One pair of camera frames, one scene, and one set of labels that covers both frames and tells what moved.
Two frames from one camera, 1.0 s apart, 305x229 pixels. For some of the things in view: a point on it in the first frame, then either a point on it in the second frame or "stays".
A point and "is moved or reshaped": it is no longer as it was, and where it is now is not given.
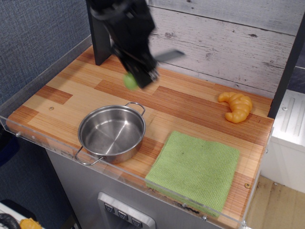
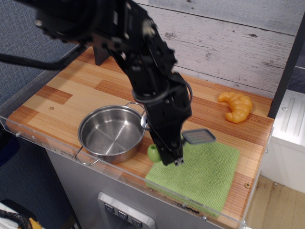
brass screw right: (247, 185) stays
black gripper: (130, 26) -> (168, 113)
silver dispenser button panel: (113, 213) stays
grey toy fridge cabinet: (83, 182) stays
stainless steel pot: (114, 133) stays
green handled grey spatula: (130, 81) is moved or reshaped
